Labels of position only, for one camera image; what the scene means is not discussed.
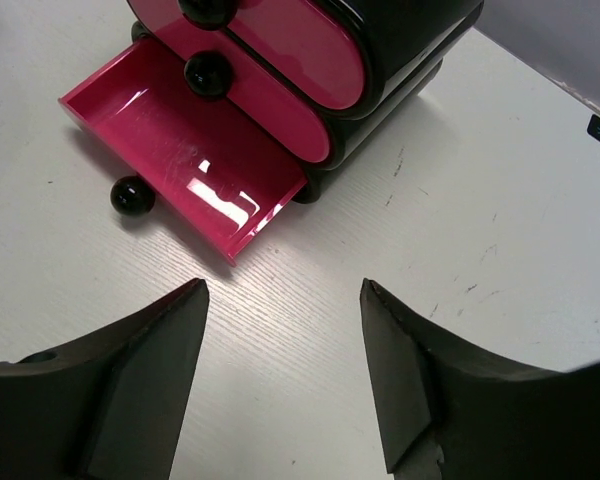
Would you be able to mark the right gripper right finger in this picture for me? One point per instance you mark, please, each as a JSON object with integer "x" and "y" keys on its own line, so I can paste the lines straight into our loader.
{"x": 449, "y": 409}

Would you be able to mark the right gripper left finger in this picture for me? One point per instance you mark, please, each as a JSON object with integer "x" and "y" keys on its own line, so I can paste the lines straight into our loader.
{"x": 107, "y": 405}

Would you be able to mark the black drawer cabinet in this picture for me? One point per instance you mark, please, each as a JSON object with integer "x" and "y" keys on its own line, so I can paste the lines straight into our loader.
{"x": 402, "y": 44}

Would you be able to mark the pink drawer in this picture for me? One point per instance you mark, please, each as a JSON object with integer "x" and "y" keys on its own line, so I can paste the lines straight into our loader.
{"x": 298, "y": 39}
{"x": 217, "y": 68}
{"x": 208, "y": 160}

